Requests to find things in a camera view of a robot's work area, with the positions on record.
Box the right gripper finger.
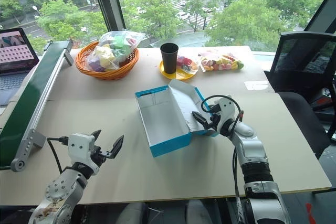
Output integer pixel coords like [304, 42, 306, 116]
[192, 111, 211, 129]

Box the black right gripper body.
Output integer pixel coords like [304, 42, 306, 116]
[207, 113, 222, 132]

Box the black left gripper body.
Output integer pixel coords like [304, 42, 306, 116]
[90, 144, 111, 176]

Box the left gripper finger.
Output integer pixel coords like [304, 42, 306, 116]
[106, 134, 124, 159]
[90, 129, 102, 145]

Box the blue white box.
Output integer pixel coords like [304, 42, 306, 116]
[134, 79, 220, 158]

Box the green conveyor belt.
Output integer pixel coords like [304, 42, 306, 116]
[0, 39, 75, 173]

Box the yellow plate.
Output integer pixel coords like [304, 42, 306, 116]
[159, 60, 198, 81]

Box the small bag of coloured toys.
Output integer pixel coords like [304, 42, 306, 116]
[176, 55, 200, 75]

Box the clear bag of toy fruit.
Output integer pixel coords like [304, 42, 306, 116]
[198, 51, 244, 72]

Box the orange wicker basket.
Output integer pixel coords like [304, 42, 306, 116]
[75, 40, 140, 81]

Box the grey rounded shape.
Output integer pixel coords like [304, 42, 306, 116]
[185, 199, 219, 224]
[115, 201, 148, 224]

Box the black plastic cup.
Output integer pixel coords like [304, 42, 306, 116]
[160, 42, 180, 75]

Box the plastic bag of coloured blocks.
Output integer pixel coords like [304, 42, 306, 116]
[86, 30, 146, 73]

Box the black mesh office chair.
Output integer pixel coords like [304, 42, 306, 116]
[264, 31, 336, 159]

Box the open laptop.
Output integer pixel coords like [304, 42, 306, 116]
[0, 27, 40, 107]

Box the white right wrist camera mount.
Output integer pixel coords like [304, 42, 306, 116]
[213, 97, 237, 132]

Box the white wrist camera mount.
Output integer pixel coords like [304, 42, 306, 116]
[213, 97, 237, 132]
[67, 133, 97, 169]

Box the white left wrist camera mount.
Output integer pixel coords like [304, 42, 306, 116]
[67, 133, 97, 169]

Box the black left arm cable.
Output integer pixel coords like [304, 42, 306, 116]
[46, 136, 70, 175]

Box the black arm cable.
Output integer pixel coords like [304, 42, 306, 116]
[46, 136, 70, 175]
[201, 94, 245, 224]

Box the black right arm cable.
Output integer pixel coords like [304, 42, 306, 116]
[201, 94, 245, 224]

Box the dark window post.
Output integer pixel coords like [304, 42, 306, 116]
[303, 0, 336, 33]
[88, 0, 127, 32]

